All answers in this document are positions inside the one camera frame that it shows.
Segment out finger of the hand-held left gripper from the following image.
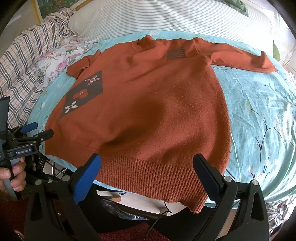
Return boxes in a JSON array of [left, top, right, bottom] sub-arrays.
[[9, 122, 38, 138], [10, 129, 54, 147]]

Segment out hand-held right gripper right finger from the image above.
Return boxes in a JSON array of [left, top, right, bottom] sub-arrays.
[[193, 153, 270, 241]]

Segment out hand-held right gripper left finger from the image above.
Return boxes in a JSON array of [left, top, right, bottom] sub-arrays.
[[24, 153, 102, 241]]

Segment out orange knit sweater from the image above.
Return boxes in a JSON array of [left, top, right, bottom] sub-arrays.
[[44, 35, 278, 214]]

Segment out person's left hand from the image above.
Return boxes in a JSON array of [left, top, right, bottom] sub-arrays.
[[0, 159, 27, 200]]

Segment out perforated metal object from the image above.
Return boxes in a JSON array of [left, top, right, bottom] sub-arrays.
[[37, 155, 47, 174]]

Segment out plaid cloth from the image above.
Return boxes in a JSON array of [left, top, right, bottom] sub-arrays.
[[0, 11, 75, 131]]

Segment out person's red fuzzy garment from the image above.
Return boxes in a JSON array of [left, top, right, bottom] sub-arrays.
[[99, 222, 200, 241]]

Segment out pink floral cloth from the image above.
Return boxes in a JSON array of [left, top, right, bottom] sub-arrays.
[[38, 36, 100, 84]]

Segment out teal floral bedsheet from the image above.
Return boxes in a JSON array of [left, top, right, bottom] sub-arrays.
[[28, 30, 296, 205]]

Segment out gold framed painting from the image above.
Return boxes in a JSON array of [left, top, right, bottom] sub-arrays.
[[34, 0, 93, 22]]

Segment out white striped blanket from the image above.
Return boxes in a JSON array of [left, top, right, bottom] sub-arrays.
[[68, 0, 274, 45]]

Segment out green pillow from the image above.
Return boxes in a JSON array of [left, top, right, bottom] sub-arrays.
[[225, 0, 250, 17]]

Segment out black cable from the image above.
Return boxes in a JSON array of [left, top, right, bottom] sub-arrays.
[[146, 201, 173, 241]]

